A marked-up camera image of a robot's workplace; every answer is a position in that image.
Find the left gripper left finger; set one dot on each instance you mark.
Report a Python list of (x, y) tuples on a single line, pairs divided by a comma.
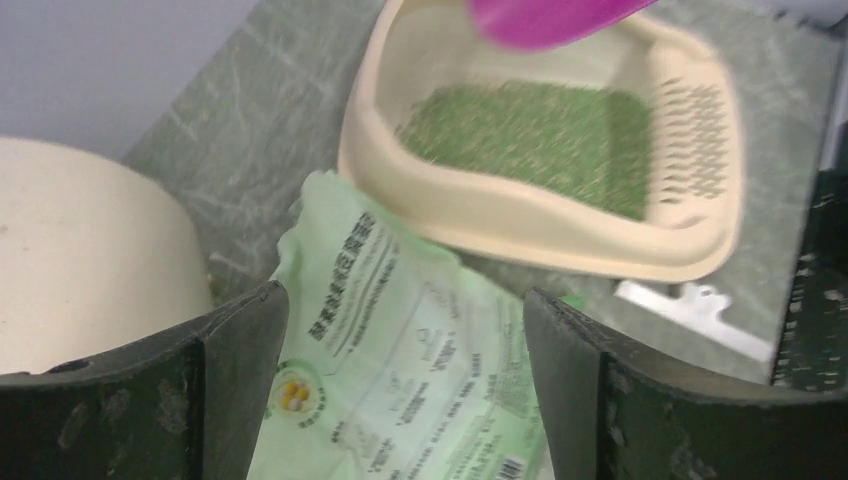
[(184, 403)]

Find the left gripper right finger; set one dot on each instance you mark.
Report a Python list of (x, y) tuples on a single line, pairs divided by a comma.
[(615, 408)]

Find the green cat litter bag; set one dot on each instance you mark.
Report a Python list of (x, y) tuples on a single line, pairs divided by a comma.
[(398, 361)]

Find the beige litter box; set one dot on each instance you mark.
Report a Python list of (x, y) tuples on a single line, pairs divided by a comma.
[(695, 198)]

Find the magenta litter scoop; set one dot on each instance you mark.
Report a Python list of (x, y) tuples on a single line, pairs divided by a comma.
[(531, 25)]

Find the green litter pellets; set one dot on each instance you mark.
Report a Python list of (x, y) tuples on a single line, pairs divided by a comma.
[(591, 145)]

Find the round beige drawer cabinet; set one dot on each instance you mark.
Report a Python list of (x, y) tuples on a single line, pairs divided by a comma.
[(94, 256)]

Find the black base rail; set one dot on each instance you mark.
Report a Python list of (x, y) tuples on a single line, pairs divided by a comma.
[(812, 347)]

